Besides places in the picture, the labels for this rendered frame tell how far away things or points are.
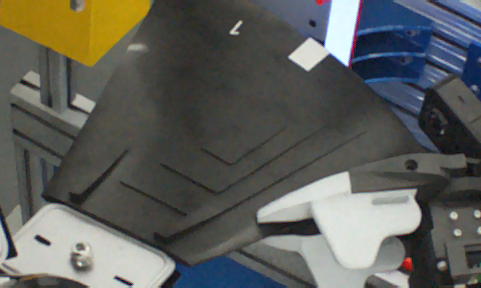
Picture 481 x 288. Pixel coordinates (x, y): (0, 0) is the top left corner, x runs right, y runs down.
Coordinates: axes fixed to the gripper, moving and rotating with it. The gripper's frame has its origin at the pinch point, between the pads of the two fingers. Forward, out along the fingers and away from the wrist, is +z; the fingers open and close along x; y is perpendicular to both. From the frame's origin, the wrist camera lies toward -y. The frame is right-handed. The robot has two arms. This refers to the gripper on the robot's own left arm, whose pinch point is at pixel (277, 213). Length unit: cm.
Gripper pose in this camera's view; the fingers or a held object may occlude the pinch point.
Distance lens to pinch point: 64.4
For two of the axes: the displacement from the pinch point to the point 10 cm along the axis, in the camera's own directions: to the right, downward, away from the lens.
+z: -9.9, 0.3, -1.4
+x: -0.9, 6.0, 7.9
